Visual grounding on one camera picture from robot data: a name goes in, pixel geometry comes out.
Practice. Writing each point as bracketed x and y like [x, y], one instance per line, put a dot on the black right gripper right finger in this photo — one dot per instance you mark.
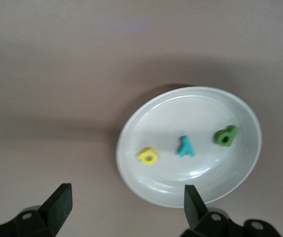
[198, 217]

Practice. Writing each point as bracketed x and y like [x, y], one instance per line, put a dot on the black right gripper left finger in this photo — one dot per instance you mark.
[54, 214]

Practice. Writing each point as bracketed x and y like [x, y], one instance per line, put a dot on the teal foam letter y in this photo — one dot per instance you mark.
[186, 148]

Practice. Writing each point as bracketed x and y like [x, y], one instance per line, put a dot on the yellow foam letter a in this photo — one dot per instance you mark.
[153, 161]

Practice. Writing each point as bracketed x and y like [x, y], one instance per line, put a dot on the green foam letter p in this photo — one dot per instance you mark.
[232, 132]

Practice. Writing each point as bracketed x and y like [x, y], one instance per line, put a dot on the beige round plate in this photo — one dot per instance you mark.
[193, 111]

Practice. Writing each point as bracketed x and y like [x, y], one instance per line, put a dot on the brown table cover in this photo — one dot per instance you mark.
[57, 74]

